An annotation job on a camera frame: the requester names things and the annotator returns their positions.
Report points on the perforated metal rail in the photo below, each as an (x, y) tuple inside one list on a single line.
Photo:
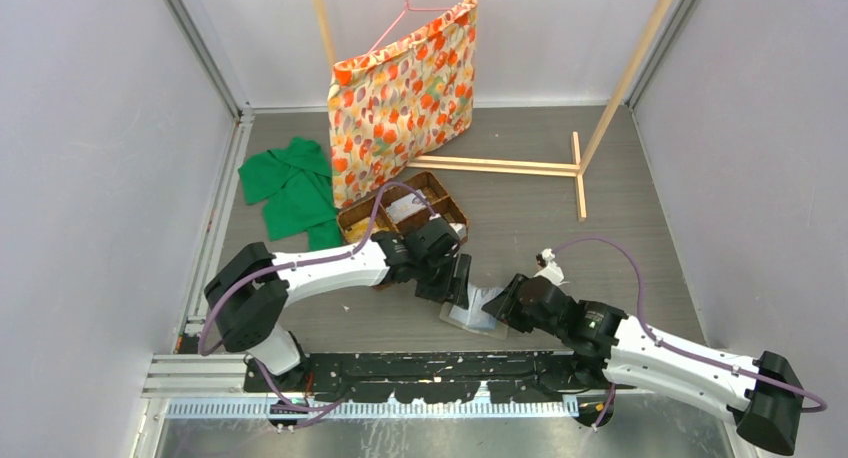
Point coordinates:
[(263, 407)]

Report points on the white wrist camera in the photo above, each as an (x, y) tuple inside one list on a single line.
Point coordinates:
[(461, 231), (548, 267)]

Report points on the brown wicker basket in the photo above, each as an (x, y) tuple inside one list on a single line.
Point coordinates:
[(400, 210)]

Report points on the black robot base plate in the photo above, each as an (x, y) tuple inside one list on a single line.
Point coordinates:
[(443, 377)]

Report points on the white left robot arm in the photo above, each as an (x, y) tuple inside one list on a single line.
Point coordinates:
[(248, 295)]

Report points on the pink wire hanger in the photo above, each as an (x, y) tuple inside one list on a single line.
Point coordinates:
[(407, 8)]

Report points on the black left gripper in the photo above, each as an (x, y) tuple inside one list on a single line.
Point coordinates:
[(458, 293)]

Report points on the wooden rack stand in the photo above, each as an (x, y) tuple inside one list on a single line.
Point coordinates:
[(550, 75)]

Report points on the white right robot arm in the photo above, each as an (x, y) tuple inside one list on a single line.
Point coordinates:
[(759, 396)]

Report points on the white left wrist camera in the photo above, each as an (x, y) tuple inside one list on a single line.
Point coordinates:
[(461, 231)]

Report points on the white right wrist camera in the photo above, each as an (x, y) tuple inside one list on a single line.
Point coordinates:
[(548, 267)]

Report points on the floral orange fabric bag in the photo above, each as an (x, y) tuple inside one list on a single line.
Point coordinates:
[(401, 101)]

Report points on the green cloth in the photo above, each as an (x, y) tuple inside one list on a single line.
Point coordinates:
[(294, 185)]

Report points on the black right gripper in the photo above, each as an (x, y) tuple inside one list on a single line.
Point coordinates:
[(505, 306)]

